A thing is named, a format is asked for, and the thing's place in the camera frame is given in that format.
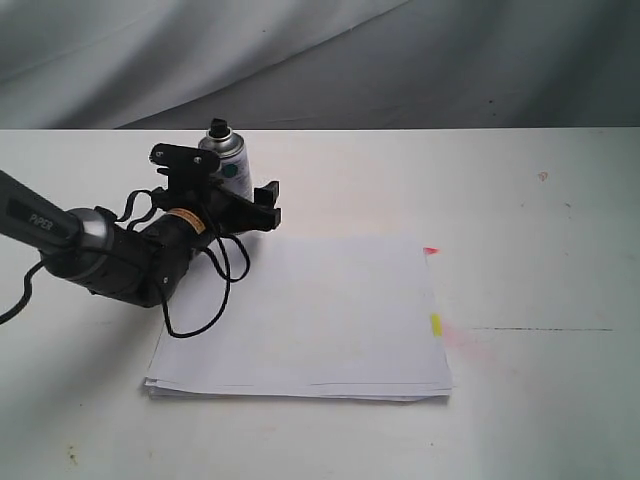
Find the white paper stack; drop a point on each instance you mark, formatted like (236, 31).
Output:
(350, 317)

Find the white backdrop cloth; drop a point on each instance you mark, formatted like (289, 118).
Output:
(319, 64)

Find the white dotted spray paint can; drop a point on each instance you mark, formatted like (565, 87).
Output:
(234, 171)

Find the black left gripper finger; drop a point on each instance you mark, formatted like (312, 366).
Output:
(264, 197)
(241, 219)

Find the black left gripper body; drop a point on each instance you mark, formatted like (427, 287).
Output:
(181, 226)

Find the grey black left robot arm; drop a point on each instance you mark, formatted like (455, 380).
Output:
(97, 250)

